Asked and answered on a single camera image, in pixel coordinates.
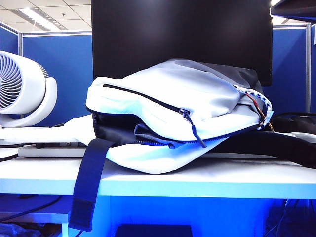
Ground gray clothes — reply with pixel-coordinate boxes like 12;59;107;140
134;123;176;150

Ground white backpack with dark strap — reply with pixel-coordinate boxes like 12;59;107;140
68;58;274;233

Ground large black monitor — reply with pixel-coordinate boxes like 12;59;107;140
90;0;273;87

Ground wide blue partition panel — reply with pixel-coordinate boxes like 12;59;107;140
21;32;94;127

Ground white slab board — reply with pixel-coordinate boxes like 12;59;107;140
17;144;87;158

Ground black chair backrest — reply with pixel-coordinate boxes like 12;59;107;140
115;224;193;237

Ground white flat stand plate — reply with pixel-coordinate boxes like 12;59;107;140
0;115;96;146

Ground white desk fan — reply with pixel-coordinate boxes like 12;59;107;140
0;50;58;129

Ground black bag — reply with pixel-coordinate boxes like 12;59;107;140
204;112;316;170

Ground white lower shelf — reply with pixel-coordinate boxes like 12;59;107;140
0;197;76;237

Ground ceiling light fixture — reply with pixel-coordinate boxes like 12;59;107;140
11;7;68;31

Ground narrow blue partition panel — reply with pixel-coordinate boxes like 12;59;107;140
0;22;20;54

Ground crumpled plastic bag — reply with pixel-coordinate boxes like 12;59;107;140
0;223;61;237

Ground black white braided cord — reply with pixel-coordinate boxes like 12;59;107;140
232;84;274;131

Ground black cable under table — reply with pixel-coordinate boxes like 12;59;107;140
0;195;61;222

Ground blue partition panel with post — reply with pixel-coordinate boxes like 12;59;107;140
261;24;312;118

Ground tangled black cables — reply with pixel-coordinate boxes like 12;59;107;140
266;198;316;237

